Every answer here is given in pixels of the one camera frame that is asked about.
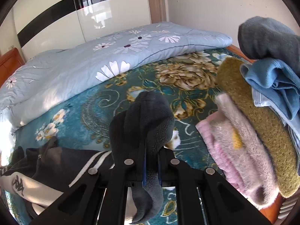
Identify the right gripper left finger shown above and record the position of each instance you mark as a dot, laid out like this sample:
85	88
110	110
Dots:
91	187

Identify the grey folded garment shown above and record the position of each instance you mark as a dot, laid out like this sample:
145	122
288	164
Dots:
260	38

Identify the black and white fleece hoodie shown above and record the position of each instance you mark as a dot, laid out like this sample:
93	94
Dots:
148	121

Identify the white glossy wardrobe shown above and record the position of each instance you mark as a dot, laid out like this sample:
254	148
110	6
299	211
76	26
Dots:
43	25

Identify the beige fluffy garment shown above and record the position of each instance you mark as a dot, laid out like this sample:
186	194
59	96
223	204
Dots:
253	146

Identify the orange wooden headboard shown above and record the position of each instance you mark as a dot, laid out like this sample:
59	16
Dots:
9	63

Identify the light blue floral quilt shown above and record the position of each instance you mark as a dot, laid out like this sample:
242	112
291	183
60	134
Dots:
55	76

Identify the blue folded garment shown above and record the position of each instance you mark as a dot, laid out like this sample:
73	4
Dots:
274	84

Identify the pink fleece garment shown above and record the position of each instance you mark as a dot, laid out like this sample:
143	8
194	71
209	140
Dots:
226	148

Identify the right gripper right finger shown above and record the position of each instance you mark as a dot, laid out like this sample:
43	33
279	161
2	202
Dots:
205	197

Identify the olive fleece garment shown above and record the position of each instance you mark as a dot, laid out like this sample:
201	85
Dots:
265	122

